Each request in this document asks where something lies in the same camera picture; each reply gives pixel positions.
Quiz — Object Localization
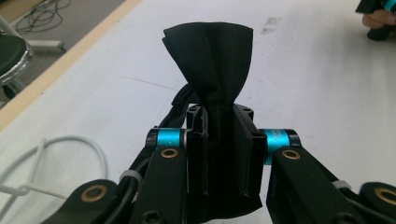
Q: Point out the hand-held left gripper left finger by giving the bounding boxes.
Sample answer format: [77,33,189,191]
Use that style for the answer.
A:
[130,105,209,224]

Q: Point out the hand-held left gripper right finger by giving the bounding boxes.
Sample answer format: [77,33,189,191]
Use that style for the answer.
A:
[233,104,360,224]

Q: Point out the white wire display rack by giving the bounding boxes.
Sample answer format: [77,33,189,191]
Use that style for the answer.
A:
[0,133,109,224]

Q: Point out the black bow tie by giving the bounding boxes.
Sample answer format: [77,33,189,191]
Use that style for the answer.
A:
[161,21,269,224]

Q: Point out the white foam mat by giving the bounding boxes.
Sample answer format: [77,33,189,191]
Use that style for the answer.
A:
[0,0,396,224]

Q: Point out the black round stool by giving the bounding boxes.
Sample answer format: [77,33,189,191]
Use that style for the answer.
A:
[0,32,35,101]

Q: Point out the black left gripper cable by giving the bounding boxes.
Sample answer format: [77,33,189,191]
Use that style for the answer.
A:
[105,148,150,224]

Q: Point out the white stand post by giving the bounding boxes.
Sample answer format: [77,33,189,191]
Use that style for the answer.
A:
[0,15,67,53]

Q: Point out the black floor cables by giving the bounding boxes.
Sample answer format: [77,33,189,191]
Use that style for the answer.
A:
[14,0,73,35]

